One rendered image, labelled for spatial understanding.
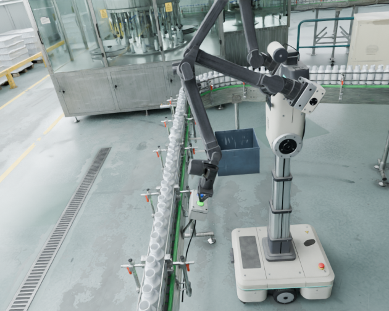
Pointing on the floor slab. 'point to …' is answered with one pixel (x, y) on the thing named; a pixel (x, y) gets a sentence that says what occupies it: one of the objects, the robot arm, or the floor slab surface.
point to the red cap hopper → (333, 36)
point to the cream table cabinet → (376, 39)
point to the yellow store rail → (13, 70)
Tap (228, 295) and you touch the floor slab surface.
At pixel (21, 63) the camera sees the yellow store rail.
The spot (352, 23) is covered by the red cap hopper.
